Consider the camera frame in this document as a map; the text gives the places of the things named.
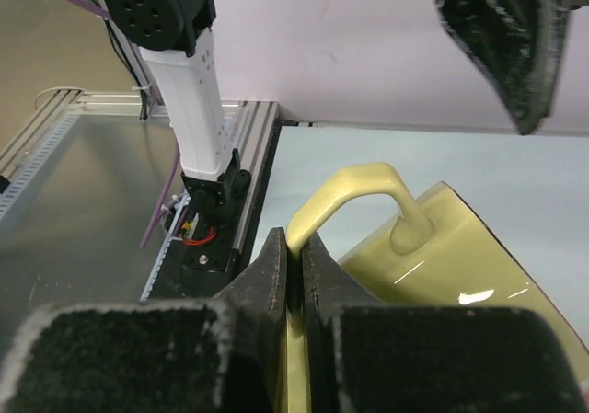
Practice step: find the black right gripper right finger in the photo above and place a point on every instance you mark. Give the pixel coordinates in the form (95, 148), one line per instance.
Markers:
(368, 356)

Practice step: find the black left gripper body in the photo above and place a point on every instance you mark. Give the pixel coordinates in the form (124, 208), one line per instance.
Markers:
(518, 46)

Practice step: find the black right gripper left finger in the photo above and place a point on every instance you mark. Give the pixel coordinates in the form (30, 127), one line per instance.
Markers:
(224, 353)

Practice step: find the yellow faceted mug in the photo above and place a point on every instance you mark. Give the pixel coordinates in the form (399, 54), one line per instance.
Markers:
(434, 251)

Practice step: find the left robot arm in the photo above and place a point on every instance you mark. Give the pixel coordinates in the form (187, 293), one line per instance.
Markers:
(176, 41)

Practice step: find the aluminium frame rail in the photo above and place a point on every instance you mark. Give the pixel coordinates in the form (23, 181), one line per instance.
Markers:
(250, 125)

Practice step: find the grey slotted cable duct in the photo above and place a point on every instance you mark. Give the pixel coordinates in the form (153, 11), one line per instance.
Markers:
(34, 162)

